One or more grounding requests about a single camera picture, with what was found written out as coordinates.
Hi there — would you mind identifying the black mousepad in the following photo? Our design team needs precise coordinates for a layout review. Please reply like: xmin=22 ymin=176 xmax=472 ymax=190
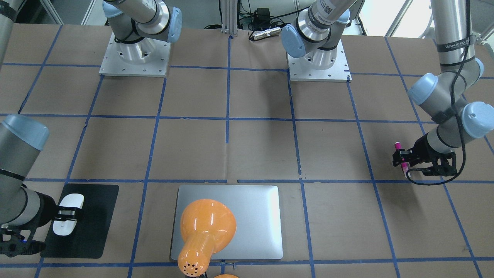
xmin=41 ymin=183 xmax=119 ymax=259

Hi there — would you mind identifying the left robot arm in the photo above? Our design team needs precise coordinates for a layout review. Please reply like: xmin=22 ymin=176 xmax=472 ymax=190
xmin=281 ymin=0 xmax=493 ymax=180

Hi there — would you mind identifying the white computer mouse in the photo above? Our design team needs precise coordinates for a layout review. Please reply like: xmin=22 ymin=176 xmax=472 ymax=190
xmin=52 ymin=193 xmax=85 ymax=236

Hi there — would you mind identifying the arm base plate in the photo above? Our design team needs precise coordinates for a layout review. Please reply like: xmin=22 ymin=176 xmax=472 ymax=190
xmin=286 ymin=41 xmax=352 ymax=82
xmin=99 ymin=34 xmax=172 ymax=78

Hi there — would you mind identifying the silver metal cylinder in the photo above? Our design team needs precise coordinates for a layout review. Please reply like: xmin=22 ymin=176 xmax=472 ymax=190
xmin=249 ymin=27 xmax=282 ymax=42

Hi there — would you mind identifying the pink pen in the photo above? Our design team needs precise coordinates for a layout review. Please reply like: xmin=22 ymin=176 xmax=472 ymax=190
xmin=393 ymin=141 xmax=409 ymax=178

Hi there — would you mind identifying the silver closed notebook laptop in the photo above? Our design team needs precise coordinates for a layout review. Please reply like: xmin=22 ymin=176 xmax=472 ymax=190
xmin=171 ymin=184 xmax=283 ymax=260

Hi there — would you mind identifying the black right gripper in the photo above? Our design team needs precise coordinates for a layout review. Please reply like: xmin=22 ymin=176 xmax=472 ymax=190
xmin=0 ymin=193 xmax=77 ymax=258

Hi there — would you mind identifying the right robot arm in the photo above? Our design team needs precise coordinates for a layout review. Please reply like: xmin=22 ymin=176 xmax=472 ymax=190
xmin=0 ymin=113 xmax=84 ymax=258

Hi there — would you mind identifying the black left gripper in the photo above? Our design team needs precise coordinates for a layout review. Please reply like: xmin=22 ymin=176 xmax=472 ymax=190
xmin=393 ymin=135 xmax=457 ymax=176

